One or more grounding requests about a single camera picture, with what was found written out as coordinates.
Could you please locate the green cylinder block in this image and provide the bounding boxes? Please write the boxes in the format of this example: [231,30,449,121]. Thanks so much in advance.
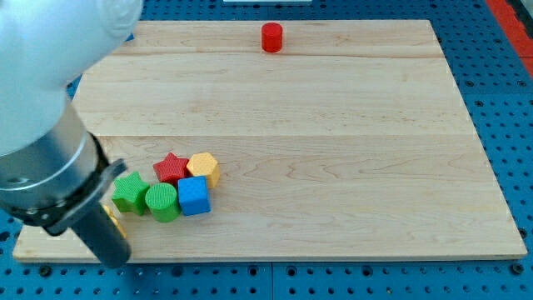
[145,182,181,223]

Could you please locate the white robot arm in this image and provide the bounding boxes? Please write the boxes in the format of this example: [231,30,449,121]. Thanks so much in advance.
[1,0,143,227]

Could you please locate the wooden board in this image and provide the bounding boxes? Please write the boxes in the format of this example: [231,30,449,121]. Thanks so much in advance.
[12,19,529,264]

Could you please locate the yellow hexagon block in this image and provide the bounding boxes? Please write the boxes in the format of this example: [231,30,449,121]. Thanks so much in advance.
[187,152,221,188]

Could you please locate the blue cube block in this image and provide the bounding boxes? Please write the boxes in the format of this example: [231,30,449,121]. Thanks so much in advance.
[177,176,211,216]

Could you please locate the red star block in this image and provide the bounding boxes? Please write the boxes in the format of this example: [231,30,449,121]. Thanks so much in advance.
[152,152,191,185]

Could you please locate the red cylinder block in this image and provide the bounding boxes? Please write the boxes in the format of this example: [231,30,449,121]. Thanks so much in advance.
[261,22,283,53]

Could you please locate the green star block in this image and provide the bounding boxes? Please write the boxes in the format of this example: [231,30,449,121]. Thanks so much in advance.
[112,172,151,216]

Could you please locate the yellow block behind tool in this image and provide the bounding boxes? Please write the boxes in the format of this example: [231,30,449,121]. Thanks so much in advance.
[102,205,127,239]

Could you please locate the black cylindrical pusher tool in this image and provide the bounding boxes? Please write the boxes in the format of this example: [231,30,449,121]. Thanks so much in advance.
[45,159,132,268]

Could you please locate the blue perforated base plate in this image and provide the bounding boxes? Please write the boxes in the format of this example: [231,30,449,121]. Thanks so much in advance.
[1,0,532,299]

